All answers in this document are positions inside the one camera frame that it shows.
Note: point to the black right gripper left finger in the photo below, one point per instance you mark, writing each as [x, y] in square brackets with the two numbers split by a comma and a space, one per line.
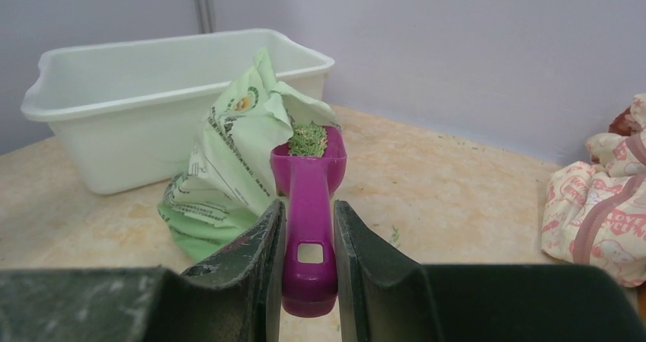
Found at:
[232, 295]

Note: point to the purple plastic scoop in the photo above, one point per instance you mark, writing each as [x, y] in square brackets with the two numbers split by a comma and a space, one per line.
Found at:
[309, 282]

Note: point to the spilled green litter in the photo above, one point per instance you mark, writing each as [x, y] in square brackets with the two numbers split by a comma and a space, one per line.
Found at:
[394, 237]

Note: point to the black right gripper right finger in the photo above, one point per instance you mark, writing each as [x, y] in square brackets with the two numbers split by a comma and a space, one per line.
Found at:
[386, 296]

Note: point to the green cat litter bag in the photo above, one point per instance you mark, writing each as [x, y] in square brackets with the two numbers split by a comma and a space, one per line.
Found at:
[228, 182]

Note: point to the green litter in scoop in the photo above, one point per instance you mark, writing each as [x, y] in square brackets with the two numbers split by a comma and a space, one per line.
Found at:
[308, 140]

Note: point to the pink patterned cloth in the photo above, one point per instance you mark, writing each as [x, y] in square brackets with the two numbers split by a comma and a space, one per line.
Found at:
[594, 211]

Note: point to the white plastic litter box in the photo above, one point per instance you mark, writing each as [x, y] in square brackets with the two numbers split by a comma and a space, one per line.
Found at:
[127, 113]

